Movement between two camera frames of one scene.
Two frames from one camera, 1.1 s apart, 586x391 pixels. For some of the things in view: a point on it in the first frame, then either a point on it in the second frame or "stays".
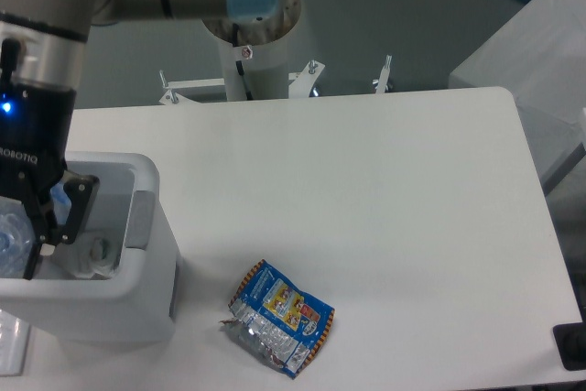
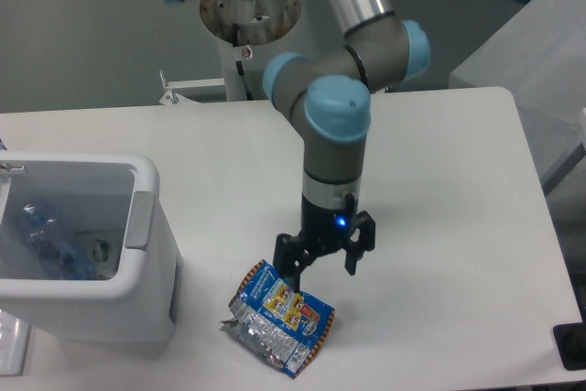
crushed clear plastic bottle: [17, 237] → [52, 244]
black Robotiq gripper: [36, 128] → [323, 230]
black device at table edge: [570, 341] stays
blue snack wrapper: [276, 320] stays
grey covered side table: [540, 59] stays
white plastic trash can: [138, 303] stays
